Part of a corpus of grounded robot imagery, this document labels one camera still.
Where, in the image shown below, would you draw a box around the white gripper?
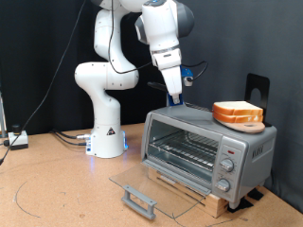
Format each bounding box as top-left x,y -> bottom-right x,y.
151,46 -> 185,105

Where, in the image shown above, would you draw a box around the silver toaster oven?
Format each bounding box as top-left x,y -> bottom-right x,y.
140,103 -> 278,210

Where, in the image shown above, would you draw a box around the silver oven knob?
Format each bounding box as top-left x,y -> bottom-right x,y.
215,178 -> 232,193
220,157 -> 236,173

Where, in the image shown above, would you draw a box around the small wooden cutting board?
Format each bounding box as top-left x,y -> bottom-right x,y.
217,119 -> 266,134

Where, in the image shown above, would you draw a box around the black metal bookend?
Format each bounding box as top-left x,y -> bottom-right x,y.
244,73 -> 273,128

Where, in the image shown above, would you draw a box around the grey curtain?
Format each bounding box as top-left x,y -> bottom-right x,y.
171,0 -> 303,214

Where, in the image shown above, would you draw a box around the slatted wooden block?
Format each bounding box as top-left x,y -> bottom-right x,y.
147,166 -> 230,219

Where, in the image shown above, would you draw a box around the black foam pad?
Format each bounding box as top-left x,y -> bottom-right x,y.
226,197 -> 255,214
247,187 -> 264,201

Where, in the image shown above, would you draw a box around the black curtain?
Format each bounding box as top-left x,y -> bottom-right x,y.
0,0 -> 173,136

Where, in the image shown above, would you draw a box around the emergency stop button box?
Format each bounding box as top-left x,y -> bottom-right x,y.
8,124 -> 29,151

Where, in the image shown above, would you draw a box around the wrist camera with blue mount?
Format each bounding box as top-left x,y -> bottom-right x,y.
180,65 -> 194,88

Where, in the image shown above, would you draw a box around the wire oven rack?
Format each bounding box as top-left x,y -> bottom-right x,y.
149,131 -> 221,169

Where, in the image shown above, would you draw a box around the long black camera cable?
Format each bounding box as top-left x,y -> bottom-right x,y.
0,0 -> 209,166

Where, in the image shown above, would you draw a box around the black base cable silver plug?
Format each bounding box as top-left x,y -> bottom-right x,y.
51,128 -> 93,140

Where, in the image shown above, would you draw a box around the thin metal stand post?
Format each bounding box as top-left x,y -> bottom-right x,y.
0,91 -> 8,139

